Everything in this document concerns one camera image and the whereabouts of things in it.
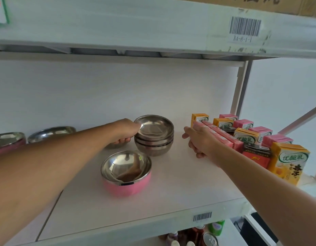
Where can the red drink can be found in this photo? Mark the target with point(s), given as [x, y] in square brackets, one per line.
[210, 239]

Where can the white metal shelf rack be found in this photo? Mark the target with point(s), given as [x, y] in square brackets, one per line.
[186, 181]

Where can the group of brown tea bottles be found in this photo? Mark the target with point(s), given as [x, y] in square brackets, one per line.
[183, 234]

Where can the red black drink carton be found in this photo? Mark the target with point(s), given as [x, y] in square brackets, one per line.
[256, 158]

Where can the person's right forearm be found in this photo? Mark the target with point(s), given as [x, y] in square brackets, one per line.
[275, 202]

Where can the person's left forearm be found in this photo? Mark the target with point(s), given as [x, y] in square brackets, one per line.
[45, 176]

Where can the white barcode label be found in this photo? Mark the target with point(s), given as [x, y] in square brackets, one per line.
[245, 26]
[202, 216]

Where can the person's left hand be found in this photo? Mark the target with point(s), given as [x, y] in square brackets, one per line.
[124, 130]

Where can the green drink can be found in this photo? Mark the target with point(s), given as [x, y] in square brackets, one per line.
[216, 227]

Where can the yellow drink carton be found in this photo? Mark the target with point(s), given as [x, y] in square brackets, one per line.
[246, 137]
[222, 122]
[199, 118]
[288, 161]

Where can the person's right hand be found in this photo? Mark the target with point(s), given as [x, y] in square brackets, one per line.
[204, 143]

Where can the brown cardboard carton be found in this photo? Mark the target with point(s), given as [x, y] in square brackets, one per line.
[275, 3]

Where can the pink steel bowl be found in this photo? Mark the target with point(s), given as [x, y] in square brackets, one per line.
[126, 174]
[8, 143]

